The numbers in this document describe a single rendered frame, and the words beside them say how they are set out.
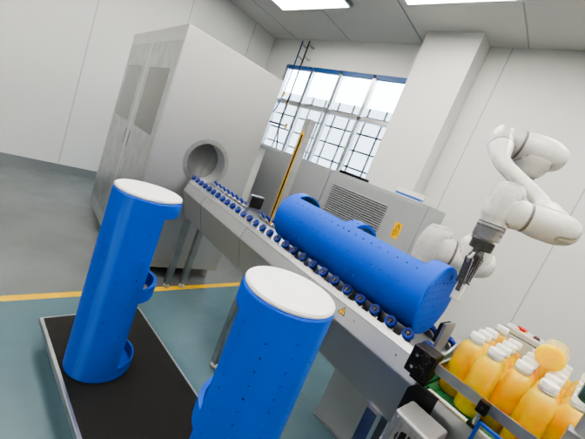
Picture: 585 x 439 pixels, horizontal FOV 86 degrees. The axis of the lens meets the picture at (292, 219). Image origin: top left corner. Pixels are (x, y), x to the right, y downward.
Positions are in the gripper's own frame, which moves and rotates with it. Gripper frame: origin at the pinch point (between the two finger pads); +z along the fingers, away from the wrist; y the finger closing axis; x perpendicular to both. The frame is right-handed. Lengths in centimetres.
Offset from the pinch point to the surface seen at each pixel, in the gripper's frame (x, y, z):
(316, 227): 61, -16, 3
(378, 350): 10.0, -15.5, 31.1
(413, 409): -12.7, -31.6, 30.5
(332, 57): 383, 227, -197
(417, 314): 4.1, -13.5, 12.0
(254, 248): 98, -16, 32
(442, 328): -3.1, -6.9, 13.2
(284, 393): 8, -61, 36
